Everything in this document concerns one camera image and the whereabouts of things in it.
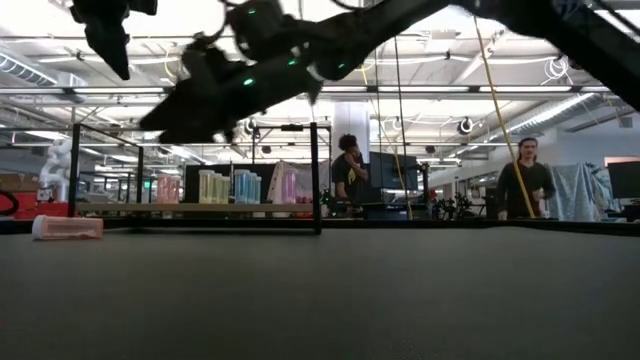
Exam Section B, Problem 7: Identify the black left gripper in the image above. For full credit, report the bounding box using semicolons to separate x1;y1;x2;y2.
69;0;159;82

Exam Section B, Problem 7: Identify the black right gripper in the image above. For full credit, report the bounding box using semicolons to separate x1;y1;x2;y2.
139;42;323;145

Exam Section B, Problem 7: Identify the black partition panel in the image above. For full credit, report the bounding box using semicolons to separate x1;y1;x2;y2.
183;163;277;204

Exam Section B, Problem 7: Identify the white hanging cloth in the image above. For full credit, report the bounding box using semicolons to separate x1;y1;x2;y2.
266;159;332;205

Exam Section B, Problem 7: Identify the person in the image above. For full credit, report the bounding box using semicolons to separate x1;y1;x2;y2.
331;133;371;217
495;137;558;222

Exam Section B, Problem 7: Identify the red box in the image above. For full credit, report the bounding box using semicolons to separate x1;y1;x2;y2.
0;193;70;220

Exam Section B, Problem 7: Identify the black computer monitor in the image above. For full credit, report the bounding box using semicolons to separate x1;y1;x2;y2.
606;159;640;202
368;151;420;192

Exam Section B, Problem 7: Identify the long ceiling light strip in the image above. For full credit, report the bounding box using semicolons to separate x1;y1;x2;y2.
0;84;640;96

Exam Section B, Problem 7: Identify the grey cloth cover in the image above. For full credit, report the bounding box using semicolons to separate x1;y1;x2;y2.
542;161;609;222

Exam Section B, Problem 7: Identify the silver ventilation duct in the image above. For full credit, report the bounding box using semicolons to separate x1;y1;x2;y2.
0;48;89;90
492;74;640;144

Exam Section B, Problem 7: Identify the black camera rig frame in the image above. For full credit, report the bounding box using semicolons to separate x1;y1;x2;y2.
249;122;334;166

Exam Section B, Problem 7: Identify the black cable loop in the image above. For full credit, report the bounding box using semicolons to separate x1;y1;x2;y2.
0;188;21;217

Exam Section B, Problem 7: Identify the black hanging cable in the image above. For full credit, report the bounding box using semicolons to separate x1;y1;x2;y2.
392;35;409;204
374;64;383;151

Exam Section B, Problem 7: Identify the thin yellow hanging cable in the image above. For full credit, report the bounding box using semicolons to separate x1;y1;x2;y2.
362;64;414;220

